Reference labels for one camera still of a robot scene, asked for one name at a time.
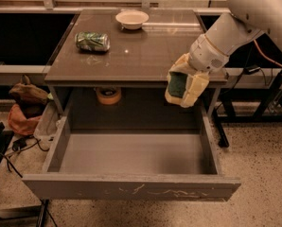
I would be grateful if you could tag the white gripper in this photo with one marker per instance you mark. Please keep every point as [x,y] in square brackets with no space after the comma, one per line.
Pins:
[205,57]

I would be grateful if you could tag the green and yellow sponge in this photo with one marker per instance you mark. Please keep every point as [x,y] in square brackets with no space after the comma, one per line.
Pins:
[176,84]

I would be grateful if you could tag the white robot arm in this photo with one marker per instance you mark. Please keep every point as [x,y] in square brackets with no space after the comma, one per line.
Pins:
[245,21]

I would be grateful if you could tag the grey open drawer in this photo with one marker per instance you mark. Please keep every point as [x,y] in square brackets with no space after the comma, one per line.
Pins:
[138,149]

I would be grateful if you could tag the black power adapter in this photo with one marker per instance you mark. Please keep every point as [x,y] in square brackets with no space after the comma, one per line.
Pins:
[249,70]

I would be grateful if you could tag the white bowl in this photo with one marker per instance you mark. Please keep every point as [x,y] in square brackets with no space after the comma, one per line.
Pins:
[132,19]

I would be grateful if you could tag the tan tape roll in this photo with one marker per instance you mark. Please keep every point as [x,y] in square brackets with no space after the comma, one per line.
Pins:
[108,95]

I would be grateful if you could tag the grey cabinet table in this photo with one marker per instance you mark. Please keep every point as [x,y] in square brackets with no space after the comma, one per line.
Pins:
[136,59]

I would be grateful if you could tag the crushed green soda can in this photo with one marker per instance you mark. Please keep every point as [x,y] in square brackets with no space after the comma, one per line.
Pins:
[92,41]

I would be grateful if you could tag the orange cloth bag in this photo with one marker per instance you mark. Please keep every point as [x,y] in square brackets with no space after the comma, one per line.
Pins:
[19,123]

